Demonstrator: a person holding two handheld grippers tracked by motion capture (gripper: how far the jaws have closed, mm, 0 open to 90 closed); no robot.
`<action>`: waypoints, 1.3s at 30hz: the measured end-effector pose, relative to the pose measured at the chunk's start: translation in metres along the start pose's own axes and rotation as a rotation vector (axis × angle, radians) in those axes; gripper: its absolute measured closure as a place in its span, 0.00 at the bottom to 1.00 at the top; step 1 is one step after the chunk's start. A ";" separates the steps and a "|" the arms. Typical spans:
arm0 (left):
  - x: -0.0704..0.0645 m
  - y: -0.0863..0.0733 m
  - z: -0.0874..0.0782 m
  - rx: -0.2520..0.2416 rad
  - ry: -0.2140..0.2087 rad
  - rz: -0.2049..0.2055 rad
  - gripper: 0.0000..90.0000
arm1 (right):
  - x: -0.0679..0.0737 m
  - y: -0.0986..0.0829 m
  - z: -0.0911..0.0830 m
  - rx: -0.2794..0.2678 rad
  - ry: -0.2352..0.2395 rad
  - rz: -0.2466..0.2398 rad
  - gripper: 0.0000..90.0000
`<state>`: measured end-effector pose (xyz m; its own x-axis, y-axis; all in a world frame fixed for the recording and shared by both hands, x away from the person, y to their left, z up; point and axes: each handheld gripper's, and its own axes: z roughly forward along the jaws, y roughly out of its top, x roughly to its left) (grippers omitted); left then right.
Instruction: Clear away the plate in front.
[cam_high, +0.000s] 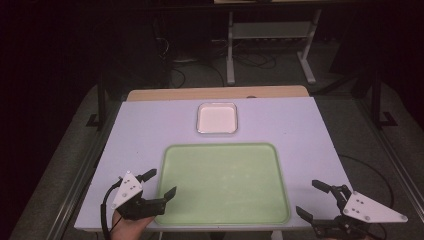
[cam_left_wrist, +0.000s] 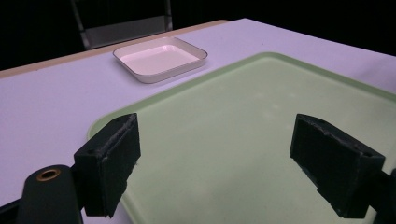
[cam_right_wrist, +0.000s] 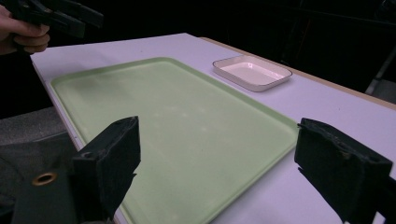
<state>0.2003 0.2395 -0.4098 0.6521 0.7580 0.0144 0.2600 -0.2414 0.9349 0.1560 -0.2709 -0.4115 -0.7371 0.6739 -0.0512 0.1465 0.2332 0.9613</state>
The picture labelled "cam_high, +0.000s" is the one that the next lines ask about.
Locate white square dish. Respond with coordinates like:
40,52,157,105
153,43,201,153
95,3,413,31
195,101,239,136

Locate tangled black floor cables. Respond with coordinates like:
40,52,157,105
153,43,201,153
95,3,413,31
232,51,278,71

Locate green tray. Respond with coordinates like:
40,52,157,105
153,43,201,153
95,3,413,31
154,142,291,226

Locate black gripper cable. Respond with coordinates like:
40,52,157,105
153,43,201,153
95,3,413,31
100,179,123,240

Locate person's left hand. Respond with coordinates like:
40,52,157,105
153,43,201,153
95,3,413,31
109,209,156,240

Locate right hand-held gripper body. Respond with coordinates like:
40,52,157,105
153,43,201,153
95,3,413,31
311,184,409,240

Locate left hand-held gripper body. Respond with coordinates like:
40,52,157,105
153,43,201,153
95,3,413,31
111,170,167,221

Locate thin black floor cable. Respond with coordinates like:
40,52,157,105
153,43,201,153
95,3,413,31
337,153,395,210

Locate white metal table frame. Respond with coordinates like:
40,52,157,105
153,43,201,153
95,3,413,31
225,9,323,86

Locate black metal stand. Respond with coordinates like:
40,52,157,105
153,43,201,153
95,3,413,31
370,68,398,130
85,78,108,130

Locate aluminium rail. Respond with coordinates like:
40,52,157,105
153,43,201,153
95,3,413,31
45,99,122,240
355,98,424,214

